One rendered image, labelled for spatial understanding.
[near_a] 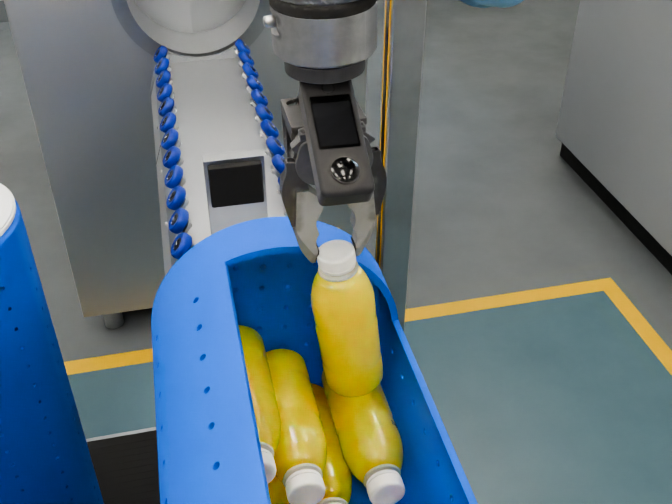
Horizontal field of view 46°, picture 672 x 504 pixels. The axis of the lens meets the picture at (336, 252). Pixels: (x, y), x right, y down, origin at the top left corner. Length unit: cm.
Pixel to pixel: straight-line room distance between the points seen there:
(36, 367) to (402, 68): 82
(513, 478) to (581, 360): 53
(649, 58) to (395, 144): 160
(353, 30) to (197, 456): 37
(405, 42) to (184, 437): 90
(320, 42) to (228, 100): 121
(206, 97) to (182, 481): 130
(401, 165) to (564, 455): 108
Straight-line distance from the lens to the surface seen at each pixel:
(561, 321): 270
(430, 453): 85
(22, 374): 143
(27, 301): 138
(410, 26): 141
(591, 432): 237
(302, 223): 75
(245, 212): 135
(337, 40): 65
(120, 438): 213
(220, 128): 173
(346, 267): 77
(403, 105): 147
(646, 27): 297
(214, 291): 80
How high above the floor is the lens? 172
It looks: 36 degrees down
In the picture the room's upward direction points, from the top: straight up
